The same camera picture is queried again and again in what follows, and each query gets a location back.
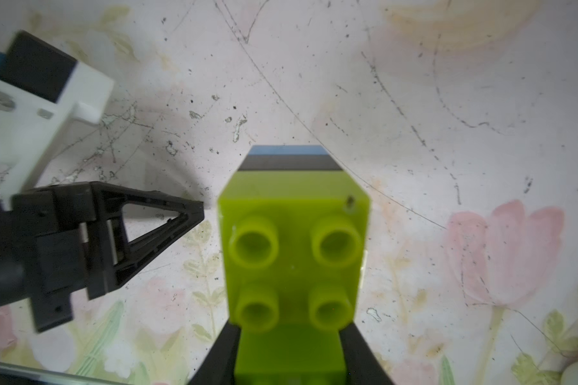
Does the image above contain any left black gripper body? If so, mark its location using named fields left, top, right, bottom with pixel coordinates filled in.
left=0, top=184, right=125, bottom=333

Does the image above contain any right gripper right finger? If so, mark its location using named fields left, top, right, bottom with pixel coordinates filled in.
left=340, top=322, right=395, bottom=385

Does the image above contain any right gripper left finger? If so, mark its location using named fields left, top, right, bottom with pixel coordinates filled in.
left=187, top=321, right=241, bottom=385

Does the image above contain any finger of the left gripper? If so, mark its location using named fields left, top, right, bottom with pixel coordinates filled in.
left=88, top=182, right=205, bottom=298

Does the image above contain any green lego brick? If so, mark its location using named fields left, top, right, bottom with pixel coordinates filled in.
left=218, top=171, right=370, bottom=384

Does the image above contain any black lego brick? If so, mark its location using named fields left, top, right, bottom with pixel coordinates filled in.
left=239, top=154, right=342, bottom=172

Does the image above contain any blue lego brick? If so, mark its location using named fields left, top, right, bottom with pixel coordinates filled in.
left=248, top=145, right=328, bottom=156

